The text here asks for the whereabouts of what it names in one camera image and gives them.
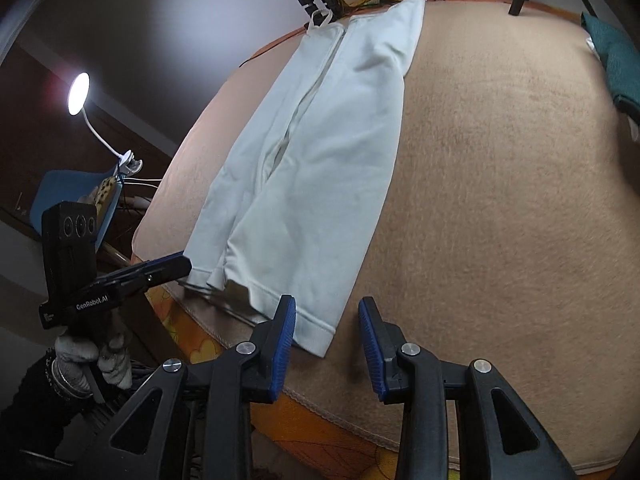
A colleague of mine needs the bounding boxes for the white pants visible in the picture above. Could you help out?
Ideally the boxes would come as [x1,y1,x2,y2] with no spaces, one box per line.
[183,0,426,358]

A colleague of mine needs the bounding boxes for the left dark sleeve forearm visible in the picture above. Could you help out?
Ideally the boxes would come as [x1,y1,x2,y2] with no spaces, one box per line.
[1,349,99,460]

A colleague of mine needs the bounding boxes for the left gloved hand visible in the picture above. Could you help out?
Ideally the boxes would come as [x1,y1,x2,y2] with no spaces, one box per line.
[52,333,132,398]

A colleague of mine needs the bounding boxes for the blue chair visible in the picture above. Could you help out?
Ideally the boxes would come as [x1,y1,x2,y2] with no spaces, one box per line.
[29,169,122,249]

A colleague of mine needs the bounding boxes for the white clip desk lamp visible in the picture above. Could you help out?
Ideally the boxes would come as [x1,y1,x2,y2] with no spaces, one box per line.
[66,71,144,177]

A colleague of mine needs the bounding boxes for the dark green folded garment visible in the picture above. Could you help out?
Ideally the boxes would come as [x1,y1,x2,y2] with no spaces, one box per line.
[580,13,640,125]

